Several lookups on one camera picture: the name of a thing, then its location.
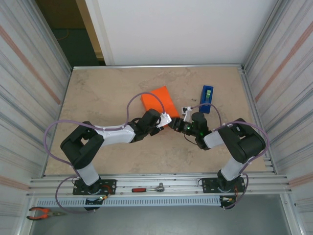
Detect blue tape dispenser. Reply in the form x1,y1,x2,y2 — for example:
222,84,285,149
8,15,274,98
199,85,215,115

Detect black connector block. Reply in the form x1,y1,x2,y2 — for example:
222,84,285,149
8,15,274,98
84,195,110,211
220,195,237,209

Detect thin aluminium frame bar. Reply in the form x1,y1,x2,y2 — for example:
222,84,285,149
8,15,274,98
72,64,245,74

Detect wide aluminium mounting rail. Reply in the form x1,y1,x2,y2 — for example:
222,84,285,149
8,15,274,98
26,173,293,197

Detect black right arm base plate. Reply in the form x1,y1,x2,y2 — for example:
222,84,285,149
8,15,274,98
202,177,245,194

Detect red handled ratchet wrench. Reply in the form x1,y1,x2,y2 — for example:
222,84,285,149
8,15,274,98
131,182,166,193

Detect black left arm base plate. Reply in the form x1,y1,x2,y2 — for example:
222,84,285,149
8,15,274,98
72,179,117,196

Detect grey slotted cable duct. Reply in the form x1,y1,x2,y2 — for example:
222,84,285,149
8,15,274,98
36,197,221,208

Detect orange handled pliers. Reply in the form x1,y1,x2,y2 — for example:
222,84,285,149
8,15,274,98
26,207,66,220

